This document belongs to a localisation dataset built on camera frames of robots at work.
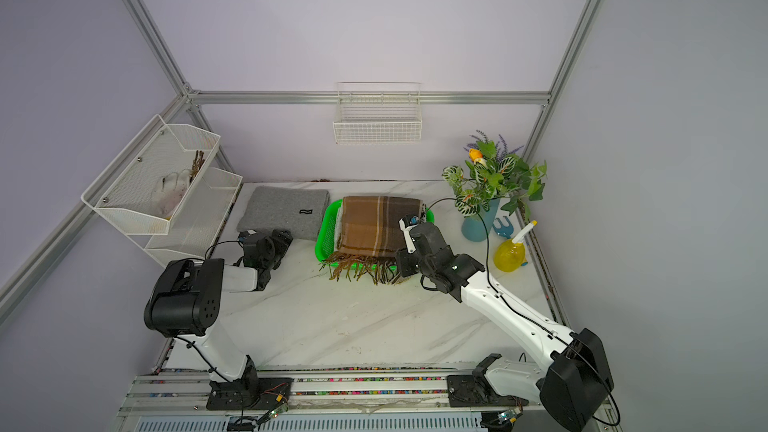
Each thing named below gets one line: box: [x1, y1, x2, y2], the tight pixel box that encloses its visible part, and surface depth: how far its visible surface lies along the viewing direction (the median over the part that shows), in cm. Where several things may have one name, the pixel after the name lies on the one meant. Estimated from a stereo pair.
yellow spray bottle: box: [492, 215, 514, 241], surface depth 106 cm
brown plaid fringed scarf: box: [320, 196, 426, 285], surface depth 93 cm
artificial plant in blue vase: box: [442, 130, 548, 242], surface depth 80 cm
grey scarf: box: [236, 186, 330, 240], surface depth 109 cm
